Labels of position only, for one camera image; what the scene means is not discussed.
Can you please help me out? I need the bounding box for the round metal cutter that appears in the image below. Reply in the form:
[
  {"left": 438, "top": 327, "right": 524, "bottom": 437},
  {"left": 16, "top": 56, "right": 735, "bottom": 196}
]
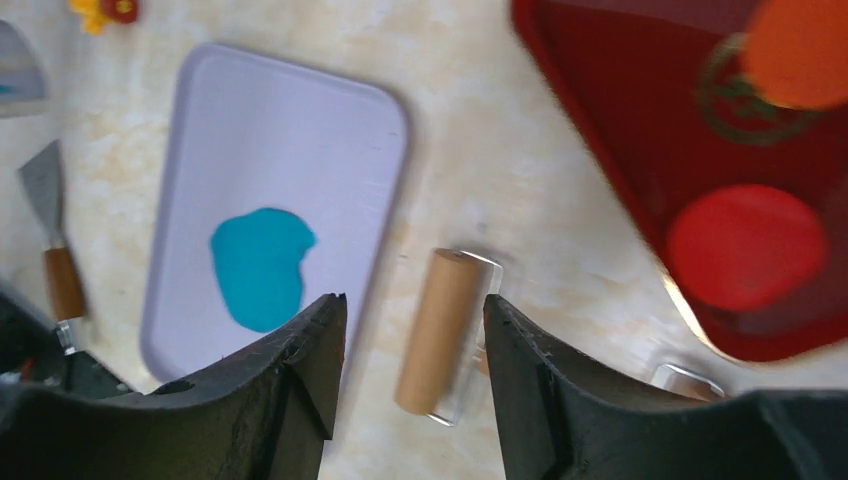
[{"left": 1, "top": 20, "right": 49, "bottom": 119}]

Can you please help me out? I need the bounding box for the wooden rolling pin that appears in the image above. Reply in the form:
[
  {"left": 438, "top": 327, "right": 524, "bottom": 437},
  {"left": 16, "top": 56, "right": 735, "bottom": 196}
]
[{"left": 395, "top": 248, "right": 726, "bottom": 428}]

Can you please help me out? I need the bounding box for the lavender plastic tray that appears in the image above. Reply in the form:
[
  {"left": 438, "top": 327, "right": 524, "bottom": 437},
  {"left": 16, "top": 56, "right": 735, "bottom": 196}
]
[{"left": 139, "top": 43, "right": 410, "bottom": 382}]

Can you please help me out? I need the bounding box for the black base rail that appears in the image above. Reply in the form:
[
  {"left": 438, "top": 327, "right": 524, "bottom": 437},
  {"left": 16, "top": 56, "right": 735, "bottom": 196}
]
[{"left": 1, "top": 282, "right": 133, "bottom": 399}]

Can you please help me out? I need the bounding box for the red plate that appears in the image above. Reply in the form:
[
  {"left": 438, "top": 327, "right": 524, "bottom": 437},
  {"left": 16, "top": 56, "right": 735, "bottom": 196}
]
[{"left": 511, "top": 1, "right": 847, "bottom": 362}]

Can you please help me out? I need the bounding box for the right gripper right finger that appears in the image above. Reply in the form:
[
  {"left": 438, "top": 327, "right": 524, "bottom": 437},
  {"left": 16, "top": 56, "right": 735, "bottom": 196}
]
[{"left": 484, "top": 295, "right": 847, "bottom": 479}]

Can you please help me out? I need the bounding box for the orange dough disc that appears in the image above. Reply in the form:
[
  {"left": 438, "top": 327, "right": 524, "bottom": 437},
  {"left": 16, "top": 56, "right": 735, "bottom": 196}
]
[{"left": 741, "top": 1, "right": 847, "bottom": 111}]

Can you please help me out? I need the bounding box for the orange toy car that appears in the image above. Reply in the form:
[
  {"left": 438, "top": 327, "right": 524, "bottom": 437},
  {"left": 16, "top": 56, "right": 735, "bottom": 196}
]
[{"left": 67, "top": 0, "right": 140, "bottom": 35}]

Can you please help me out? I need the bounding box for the metal scraper wooden handle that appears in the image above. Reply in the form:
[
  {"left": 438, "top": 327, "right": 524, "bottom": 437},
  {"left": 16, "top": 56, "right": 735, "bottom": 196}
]
[{"left": 18, "top": 140, "right": 87, "bottom": 356}]

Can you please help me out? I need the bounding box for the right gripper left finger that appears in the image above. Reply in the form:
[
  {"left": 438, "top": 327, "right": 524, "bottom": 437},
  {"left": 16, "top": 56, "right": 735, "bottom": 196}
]
[{"left": 1, "top": 294, "right": 347, "bottom": 479}]

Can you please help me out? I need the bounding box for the red dough disc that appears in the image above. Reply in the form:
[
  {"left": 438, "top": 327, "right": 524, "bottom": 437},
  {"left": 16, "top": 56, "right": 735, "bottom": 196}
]
[{"left": 666, "top": 184, "right": 829, "bottom": 312}]

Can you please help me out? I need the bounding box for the blue dough piece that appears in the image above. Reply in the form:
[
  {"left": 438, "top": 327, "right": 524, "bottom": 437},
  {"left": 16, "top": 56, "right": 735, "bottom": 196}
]
[{"left": 209, "top": 208, "right": 317, "bottom": 333}]

